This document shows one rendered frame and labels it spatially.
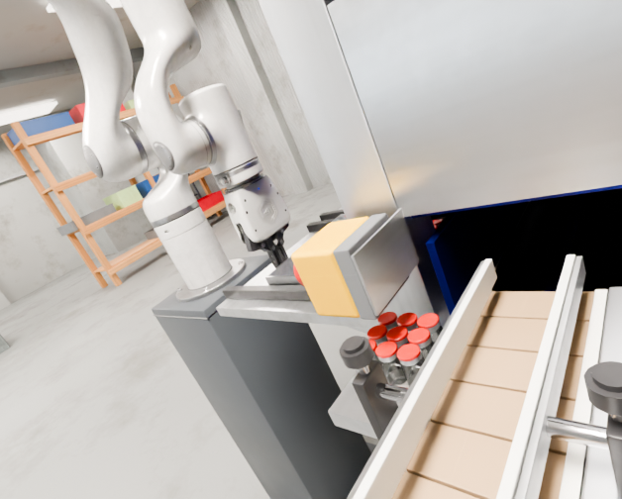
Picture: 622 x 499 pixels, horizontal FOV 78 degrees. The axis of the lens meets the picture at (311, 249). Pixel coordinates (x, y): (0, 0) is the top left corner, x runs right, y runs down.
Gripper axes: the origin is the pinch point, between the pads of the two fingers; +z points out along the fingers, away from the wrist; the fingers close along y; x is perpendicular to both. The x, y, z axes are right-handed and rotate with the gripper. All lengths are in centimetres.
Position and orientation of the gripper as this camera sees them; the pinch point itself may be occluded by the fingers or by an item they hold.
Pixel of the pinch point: (278, 256)
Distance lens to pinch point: 73.9
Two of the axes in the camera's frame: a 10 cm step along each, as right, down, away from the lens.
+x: -7.2, 0.6, 6.9
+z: 3.8, 8.7, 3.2
